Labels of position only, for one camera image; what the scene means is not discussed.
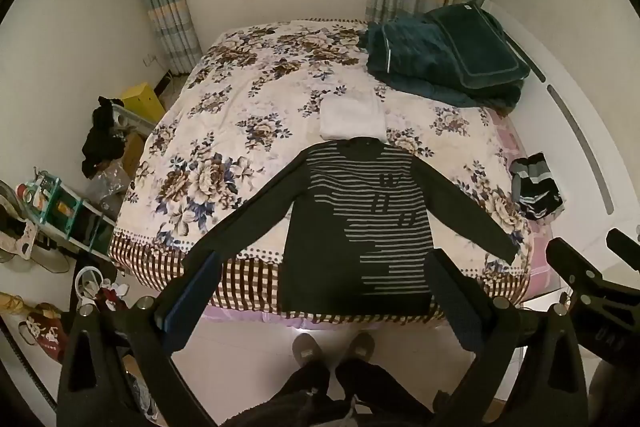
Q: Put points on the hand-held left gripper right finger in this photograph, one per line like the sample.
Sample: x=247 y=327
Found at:
x=450 y=299

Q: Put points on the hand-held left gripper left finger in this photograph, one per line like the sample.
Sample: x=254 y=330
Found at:
x=194 y=293

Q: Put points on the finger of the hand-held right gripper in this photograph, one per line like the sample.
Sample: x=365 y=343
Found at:
x=625 y=243
x=567 y=259

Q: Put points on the dark striped sweater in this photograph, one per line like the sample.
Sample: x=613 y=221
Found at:
x=350 y=227

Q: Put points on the black clothes heap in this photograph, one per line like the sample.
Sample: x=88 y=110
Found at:
x=102 y=137

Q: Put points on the striped folded garment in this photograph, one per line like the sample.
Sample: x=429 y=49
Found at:
x=535 y=187

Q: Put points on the person's right grey slipper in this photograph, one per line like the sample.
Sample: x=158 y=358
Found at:
x=361 y=347

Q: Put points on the person's grey slipper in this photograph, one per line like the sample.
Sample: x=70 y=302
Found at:
x=361 y=347
x=306 y=348

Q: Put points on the person's left grey slipper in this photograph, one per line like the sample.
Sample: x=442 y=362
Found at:
x=306 y=348

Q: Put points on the clear plastic bag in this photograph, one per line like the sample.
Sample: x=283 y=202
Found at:
x=106 y=184

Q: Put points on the green shelf rack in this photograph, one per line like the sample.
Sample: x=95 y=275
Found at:
x=75 y=212

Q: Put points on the white headboard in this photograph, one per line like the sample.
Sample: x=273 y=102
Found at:
x=575 y=107

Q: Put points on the brown cardboard box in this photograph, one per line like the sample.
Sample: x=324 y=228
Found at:
x=132 y=154

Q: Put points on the red patterned bag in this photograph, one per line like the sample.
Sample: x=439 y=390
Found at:
x=45 y=332

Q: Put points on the floral plaid-edged blanket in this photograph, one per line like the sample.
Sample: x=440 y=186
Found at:
x=240 y=127

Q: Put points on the yellow box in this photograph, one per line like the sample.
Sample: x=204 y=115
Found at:
x=142 y=99

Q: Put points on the white folded cloth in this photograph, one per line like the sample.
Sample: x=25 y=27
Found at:
x=350 y=117

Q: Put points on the dark green pillow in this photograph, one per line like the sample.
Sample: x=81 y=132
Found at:
x=480 y=44

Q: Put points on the dark green quilt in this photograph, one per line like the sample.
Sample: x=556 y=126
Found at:
x=400 y=57

